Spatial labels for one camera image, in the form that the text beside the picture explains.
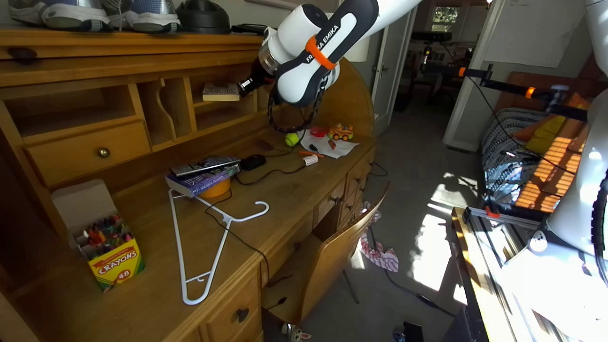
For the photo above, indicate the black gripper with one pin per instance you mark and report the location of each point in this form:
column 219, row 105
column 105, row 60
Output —
column 261, row 73

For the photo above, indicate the small tan book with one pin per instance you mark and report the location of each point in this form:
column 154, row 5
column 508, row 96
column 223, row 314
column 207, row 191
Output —
column 221, row 94

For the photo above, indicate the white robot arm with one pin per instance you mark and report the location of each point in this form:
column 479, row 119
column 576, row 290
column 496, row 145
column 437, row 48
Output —
column 302, row 54

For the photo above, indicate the purple book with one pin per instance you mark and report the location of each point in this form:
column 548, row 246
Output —
column 194, row 185

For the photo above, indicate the yellow tennis ball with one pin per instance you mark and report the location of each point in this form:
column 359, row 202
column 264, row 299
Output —
column 291, row 140

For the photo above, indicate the black computer mouse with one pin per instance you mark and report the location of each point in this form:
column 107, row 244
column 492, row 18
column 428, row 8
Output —
column 251, row 162

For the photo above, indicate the small white bottle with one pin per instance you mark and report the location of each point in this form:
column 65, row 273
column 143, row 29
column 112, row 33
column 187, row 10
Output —
column 310, row 160

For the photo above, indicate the remote control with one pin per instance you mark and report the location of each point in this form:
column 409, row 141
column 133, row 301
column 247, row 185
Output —
column 204, row 166

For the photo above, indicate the white paper sheet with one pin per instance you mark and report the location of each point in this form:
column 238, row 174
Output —
column 321, row 143

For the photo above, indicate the grey sneaker left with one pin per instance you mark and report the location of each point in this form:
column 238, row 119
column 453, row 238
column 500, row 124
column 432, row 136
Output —
column 150, row 16

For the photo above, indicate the grey sneaker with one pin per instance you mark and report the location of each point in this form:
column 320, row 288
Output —
column 150, row 16
column 59, row 14

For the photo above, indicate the white plastic hanger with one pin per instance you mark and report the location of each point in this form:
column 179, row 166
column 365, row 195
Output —
column 202, row 231

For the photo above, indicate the wooden roll-top desk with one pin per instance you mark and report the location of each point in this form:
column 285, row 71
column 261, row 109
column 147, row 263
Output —
column 137, row 212

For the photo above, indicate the grey sneaker right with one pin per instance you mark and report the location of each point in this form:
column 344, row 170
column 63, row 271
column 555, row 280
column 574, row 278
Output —
column 59, row 14

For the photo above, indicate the desk drawer with knob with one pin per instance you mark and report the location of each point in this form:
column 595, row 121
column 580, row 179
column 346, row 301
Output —
column 82, row 155

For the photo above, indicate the crayon box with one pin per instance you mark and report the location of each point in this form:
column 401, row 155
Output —
column 97, row 233

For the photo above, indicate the wooden chair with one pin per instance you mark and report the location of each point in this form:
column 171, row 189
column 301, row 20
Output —
column 312, row 271

